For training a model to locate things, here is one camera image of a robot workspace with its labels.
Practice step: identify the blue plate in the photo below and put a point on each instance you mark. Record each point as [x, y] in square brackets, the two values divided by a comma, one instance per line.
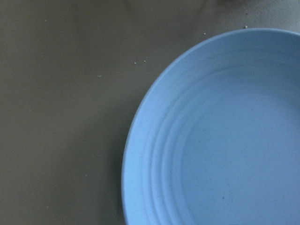
[216, 139]

